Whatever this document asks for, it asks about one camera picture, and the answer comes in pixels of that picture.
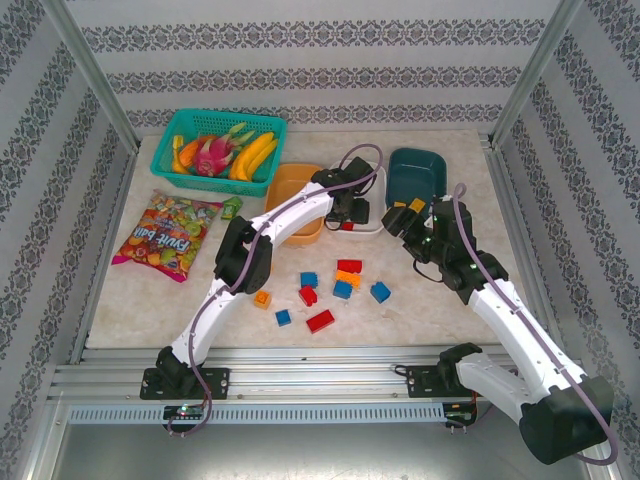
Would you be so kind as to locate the orange fruit toy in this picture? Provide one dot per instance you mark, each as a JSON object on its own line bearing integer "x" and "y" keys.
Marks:
{"x": 187, "y": 152}

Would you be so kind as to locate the dark teal plastic container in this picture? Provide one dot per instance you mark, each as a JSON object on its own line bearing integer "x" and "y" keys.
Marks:
{"x": 415, "y": 170}

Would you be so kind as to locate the orange lego brick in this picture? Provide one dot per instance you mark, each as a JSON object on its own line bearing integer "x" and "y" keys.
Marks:
{"x": 263, "y": 299}
{"x": 348, "y": 278}

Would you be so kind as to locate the yellow fruit toy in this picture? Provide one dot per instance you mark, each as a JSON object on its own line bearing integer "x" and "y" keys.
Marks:
{"x": 178, "y": 166}

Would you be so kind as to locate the orange plastic container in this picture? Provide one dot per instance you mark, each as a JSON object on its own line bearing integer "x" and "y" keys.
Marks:
{"x": 290, "y": 185}

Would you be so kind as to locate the small circuit board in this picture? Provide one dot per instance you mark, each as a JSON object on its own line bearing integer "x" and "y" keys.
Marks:
{"x": 457, "y": 414}
{"x": 186, "y": 411}

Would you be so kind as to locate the pink dragon fruit toy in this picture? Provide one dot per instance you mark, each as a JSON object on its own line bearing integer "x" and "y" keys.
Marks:
{"x": 210, "y": 157}

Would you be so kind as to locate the white plastic container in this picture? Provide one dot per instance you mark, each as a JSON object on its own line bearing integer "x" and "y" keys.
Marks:
{"x": 378, "y": 210}

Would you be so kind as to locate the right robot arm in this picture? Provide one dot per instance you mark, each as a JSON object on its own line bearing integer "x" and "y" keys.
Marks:
{"x": 525, "y": 340}

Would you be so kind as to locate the blue lego brick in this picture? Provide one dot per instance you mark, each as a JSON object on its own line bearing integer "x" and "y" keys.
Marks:
{"x": 283, "y": 317}
{"x": 309, "y": 279}
{"x": 380, "y": 292}
{"x": 342, "y": 289}

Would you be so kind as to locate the yellow banana bunch toy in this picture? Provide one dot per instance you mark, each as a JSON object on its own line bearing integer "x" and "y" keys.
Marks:
{"x": 252, "y": 155}

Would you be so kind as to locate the fruit candy bag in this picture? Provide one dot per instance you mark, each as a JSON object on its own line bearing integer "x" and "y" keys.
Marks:
{"x": 160, "y": 235}

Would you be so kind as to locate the teal plastic basket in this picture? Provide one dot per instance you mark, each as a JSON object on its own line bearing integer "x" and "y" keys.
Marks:
{"x": 165, "y": 165}

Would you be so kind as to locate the yellow lego brick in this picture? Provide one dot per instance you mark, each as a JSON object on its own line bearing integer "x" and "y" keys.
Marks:
{"x": 416, "y": 205}
{"x": 399, "y": 205}

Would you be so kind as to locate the wide aluminium mounting rail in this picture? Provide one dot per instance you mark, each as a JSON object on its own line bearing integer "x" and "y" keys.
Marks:
{"x": 310, "y": 375}

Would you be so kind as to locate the aluminium frame post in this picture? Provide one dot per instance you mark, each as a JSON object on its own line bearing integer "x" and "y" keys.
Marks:
{"x": 90, "y": 75}
{"x": 535, "y": 75}

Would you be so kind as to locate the aluminium side rail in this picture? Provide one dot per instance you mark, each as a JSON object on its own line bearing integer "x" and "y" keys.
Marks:
{"x": 116, "y": 215}
{"x": 505, "y": 200}

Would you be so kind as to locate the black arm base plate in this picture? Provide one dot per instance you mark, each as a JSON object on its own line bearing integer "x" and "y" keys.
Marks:
{"x": 220, "y": 382}
{"x": 420, "y": 382}

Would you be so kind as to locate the small green candy packet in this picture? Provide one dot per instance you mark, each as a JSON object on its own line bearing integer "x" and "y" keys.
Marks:
{"x": 231, "y": 208}

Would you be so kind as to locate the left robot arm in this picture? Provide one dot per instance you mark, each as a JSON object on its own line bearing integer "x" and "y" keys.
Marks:
{"x": 215, "y": 315}

